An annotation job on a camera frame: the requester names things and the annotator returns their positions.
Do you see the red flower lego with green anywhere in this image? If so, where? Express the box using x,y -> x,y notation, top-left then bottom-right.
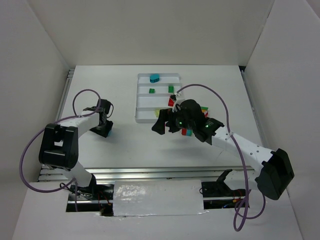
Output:
201,106 -> 209,117

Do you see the red teal lego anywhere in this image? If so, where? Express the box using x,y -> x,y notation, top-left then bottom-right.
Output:
181,128 -> 193,137

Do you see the red curved lego brick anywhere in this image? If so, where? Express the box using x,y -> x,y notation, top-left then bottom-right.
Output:
168,98 -> 175,107

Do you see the teal flower face lego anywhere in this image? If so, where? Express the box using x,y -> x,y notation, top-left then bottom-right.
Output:
149,73 -> 160,83

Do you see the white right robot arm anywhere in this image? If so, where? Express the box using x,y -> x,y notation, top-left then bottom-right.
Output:
151,99 -> 295,200

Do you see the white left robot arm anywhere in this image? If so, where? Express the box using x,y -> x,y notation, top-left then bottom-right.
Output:
39,99 -> 114,197

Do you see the white divided sorting tray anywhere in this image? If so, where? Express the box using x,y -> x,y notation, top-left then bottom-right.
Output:
135,73 -> 182,124

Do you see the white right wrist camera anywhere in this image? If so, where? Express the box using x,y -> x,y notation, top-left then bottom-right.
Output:
170,92 -> 184,105

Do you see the aluminium front rail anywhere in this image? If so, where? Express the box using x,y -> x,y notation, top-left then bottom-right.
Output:
37,166 -> 251,181

